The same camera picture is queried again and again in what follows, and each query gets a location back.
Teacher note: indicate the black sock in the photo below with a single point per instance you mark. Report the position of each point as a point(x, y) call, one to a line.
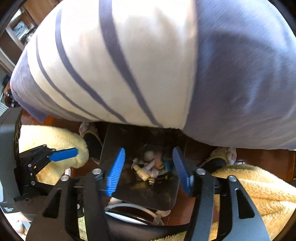
point(92, 144)
point(214, 165)

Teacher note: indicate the wooden cabinet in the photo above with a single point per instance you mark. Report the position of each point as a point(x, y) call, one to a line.
point(39, 9)

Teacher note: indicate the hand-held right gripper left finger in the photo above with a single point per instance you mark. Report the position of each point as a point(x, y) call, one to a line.
point(114, 176)

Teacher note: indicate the person's left yellow fleece leg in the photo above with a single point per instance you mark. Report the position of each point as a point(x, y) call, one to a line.
point(62, 139)

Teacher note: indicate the black trash bin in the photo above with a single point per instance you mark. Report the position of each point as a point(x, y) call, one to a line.
point(111, 139)

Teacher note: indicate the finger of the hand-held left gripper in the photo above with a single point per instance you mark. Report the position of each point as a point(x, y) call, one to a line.
point(37, 191)
point(64, 154)

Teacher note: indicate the orange wrapper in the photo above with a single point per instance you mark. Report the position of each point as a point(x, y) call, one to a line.
point(159, 165)

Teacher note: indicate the person's yellow fleece leg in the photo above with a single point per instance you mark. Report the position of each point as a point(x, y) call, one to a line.
point(62, 139)
point(266, 185)

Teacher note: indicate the cluttered shelf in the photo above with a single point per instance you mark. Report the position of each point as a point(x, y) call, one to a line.
point(20, 27)

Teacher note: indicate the blue wrapper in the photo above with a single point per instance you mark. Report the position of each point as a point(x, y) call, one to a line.
point(167, 165)

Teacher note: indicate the person's right yellow fleece leg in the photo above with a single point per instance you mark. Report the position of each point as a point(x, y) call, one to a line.
point(266, 185)

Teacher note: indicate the white tissue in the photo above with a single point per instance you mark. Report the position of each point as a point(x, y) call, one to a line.
point(149, 154)

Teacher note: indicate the small cream bottle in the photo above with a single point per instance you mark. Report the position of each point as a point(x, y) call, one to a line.
point(142, 173)

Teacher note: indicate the cream slipper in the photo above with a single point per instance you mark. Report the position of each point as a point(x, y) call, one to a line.
point(86, 128)
point(227, 154)

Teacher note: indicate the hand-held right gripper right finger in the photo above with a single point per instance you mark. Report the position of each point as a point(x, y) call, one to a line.
point(181, 171)

